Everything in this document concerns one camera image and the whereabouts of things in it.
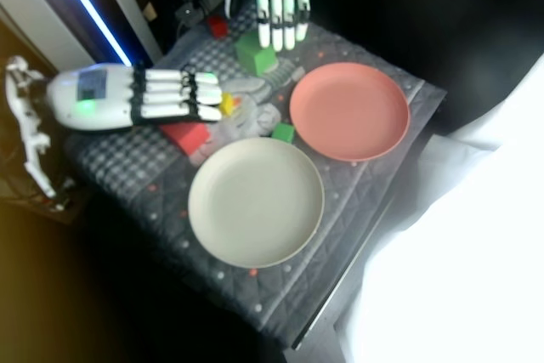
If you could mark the large green cube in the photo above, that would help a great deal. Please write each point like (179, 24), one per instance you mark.
(255, 59)

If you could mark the small red cube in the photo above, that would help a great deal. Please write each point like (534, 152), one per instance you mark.
(217, 26)

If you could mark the red block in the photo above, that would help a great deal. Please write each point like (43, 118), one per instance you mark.
(187, 135)

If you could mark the yellow small block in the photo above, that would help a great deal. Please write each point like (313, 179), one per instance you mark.
(227, 104)

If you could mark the small green cube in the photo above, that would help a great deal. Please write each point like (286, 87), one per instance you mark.
(283, 132)

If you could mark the pink plate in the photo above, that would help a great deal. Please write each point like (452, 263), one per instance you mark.
(348, 112)

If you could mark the white plate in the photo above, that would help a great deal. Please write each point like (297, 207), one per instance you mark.
(255, 201)

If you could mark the blue white light strip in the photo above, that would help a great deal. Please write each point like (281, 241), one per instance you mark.
(91, 10)

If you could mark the small grey power adapter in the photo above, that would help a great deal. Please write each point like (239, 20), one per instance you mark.
(188, 13)

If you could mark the white cloth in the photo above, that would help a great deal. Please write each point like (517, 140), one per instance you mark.
(467, 252)

